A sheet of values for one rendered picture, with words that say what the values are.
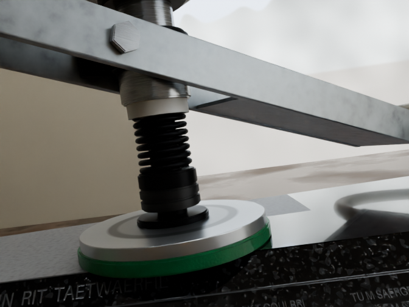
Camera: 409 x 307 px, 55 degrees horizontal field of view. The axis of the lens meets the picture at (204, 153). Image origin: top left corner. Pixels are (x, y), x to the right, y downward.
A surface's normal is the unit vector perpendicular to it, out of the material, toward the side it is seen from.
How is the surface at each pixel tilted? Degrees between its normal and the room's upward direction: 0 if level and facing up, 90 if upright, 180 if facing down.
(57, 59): 90
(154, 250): 90
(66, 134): 90
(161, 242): 0
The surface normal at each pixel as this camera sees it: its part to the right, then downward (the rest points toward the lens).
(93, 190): -0.07, 0.06
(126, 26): 0.54, -0.03
